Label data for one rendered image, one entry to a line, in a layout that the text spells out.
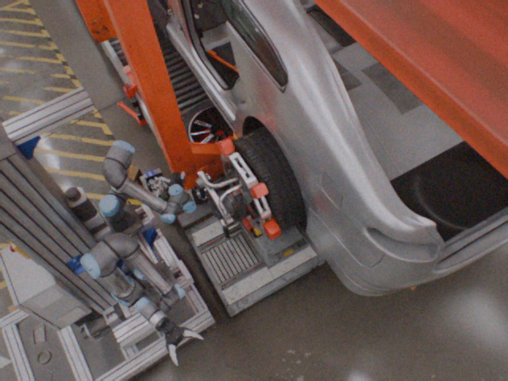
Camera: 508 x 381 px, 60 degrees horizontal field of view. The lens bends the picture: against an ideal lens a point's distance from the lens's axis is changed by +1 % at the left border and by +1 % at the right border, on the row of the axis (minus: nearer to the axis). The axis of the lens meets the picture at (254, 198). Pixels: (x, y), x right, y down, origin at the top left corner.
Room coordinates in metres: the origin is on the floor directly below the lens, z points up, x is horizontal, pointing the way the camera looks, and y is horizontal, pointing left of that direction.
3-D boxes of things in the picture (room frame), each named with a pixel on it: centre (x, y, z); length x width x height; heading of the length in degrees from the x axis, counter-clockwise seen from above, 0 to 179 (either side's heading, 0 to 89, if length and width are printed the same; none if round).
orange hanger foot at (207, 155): (2.00, 0.17, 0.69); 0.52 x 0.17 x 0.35; 114
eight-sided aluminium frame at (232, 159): (1.49, 0.05, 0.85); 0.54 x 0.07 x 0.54; 24
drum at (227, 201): (1.46, 0.12, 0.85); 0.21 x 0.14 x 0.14; 114
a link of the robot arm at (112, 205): (1.41, 0.86, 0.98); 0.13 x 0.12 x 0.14; 158
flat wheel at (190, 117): (2.36, 0.22, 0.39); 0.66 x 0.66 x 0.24
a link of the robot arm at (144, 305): (0.68, 0.56, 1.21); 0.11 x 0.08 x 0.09; 42
